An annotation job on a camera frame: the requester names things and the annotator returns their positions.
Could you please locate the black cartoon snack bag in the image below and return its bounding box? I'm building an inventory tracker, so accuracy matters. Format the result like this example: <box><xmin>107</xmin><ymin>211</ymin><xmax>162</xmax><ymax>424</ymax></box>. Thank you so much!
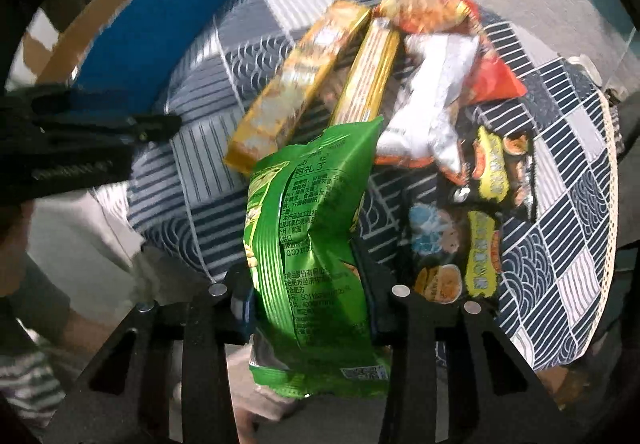
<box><xmin>408</xmin><ymin>203</ymin><xmax>501</xmax><ymax>304</ymax></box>

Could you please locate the green snack bag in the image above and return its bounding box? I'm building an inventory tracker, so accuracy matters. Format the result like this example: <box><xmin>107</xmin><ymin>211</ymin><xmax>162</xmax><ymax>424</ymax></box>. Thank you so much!
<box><xmin>243</xmin><ymin>120</ymin><xmax>390</xmax><ymax>398</ymax></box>

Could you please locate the black yellow snack bag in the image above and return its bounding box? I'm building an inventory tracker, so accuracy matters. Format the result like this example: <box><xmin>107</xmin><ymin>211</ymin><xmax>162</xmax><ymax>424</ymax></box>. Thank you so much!
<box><xmin>448</xmin><ymin>125</ymin><xmax>537</xmax><ymax>222</ymax></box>

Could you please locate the yellow long biscuit box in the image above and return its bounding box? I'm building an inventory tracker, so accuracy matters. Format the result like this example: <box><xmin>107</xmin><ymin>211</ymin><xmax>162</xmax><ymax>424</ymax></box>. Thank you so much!
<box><xmin>224</xmin><ymin>0</ymin><xmax>371</xmax><ymax>175</ymax></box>

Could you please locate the white snack bag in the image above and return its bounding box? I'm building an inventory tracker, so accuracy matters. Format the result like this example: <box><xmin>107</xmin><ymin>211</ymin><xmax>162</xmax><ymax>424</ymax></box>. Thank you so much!
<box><xmin>375</xmin><ymin>33</ymin><xmax>480</xmax><ymax>178</ymax></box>

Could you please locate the gold long biscuit box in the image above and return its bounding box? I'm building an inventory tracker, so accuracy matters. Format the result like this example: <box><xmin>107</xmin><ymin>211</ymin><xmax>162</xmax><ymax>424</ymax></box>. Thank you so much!
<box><xmin>330</xmin><ymin>18</ymin><xmax>400</xmax><ymax>125</ymax></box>

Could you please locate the red snack bag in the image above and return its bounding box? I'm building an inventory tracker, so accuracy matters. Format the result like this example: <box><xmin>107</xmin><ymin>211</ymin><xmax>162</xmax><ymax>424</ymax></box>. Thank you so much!
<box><xmin>461</xmin><ymin>0</ymin><xmax>527</xmax><ymax>104</ymax></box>

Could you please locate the orange yellow chips bag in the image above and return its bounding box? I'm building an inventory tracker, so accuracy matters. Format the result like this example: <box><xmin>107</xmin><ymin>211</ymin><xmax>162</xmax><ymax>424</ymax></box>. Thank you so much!
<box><xmin>373</xmin><ymin>0</ymin><xmax>471</xmax><ymax>34</ymax></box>

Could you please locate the blue cardboard box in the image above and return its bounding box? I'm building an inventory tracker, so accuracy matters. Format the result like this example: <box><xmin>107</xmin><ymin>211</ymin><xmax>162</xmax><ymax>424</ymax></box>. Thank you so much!
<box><xmin>37</xmin><ymin>0</ymin><xmax>228</xmax><ymax>113</ymax></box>

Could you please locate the navy patterned tablecloth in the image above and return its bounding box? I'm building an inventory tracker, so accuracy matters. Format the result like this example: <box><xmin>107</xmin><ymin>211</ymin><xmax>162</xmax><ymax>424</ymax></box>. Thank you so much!
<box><xmin>127</xmin><ymin>0</ymin><xmax>617</xmax><ymax>369</ymax></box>

